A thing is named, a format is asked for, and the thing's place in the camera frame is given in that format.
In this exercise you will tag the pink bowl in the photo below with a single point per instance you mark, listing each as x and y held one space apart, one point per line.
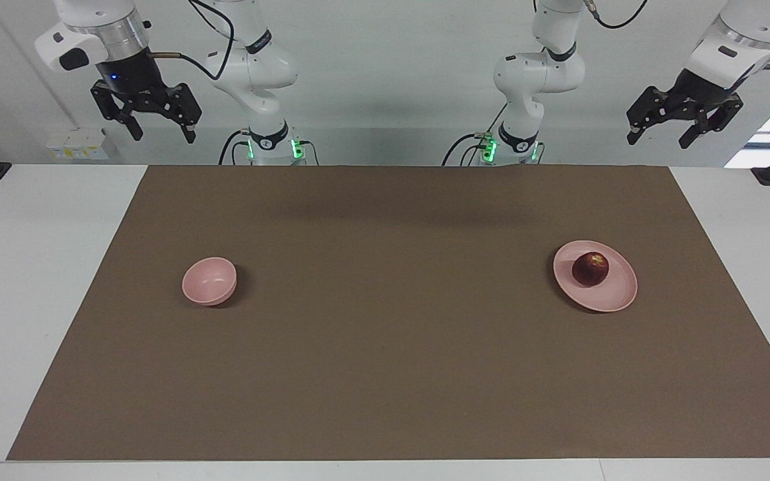
208 284

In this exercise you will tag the white wall socket box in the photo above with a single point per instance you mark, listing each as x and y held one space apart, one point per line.
77 145

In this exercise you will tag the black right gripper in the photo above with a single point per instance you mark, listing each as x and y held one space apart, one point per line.
127 73

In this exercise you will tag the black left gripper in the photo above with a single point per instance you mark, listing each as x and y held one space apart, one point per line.
699 97

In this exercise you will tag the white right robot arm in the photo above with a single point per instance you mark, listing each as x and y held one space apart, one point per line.
258 73

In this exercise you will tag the brown table mat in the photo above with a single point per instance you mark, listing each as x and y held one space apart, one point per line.
385 347

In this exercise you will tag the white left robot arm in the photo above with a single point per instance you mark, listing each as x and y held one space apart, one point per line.
532 80

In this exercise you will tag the dark red apple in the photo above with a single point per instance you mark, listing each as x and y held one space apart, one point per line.
590 269

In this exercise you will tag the pink plate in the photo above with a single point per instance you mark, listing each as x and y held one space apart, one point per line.
609 294

